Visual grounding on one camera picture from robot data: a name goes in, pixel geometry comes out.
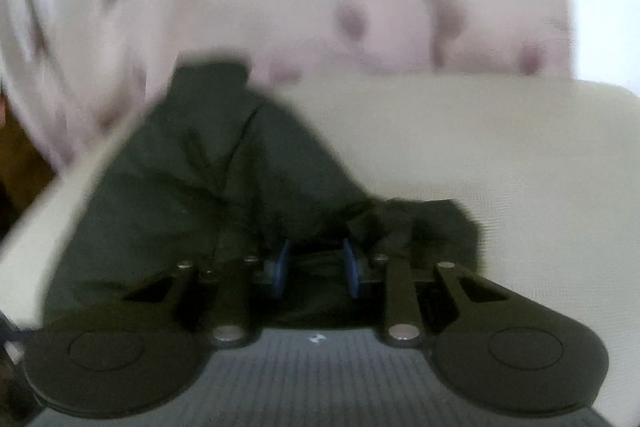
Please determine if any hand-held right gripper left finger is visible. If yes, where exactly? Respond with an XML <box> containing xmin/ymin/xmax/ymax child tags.
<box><xmin>125</xmin><ymin>240</ymin><xmax>293</xmax><ymax>349</ymax></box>

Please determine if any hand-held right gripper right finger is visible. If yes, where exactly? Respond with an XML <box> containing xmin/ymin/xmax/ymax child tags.
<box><xmin>342</xmin><ymin>237</ymin><xmax>507</xmax><ymax>349</ymax></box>

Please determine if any dark green garment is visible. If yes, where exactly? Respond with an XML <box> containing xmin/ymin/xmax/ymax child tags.
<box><xmin>42</xmin><ymin>51</ymin><xmax>484</xmax><ymax>329</ymax></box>

